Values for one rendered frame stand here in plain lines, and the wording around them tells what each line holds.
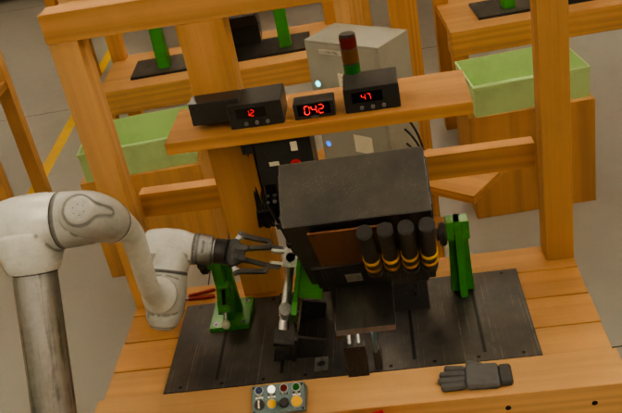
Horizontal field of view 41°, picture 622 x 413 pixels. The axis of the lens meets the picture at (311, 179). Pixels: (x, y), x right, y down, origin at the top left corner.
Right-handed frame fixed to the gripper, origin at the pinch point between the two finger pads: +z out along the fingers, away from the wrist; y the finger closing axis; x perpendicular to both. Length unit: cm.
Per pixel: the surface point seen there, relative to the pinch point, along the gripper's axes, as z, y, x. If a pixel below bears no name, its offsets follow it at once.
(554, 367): 77, -24, -11
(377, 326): 27.0, -19.2, -20.4
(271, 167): -6.3, 26.3, -3.2
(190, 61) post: -33, 52, -15
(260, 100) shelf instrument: -11.2, 42.4, -15.2
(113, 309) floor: -91, 1, 211
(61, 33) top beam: -71, 55, -18
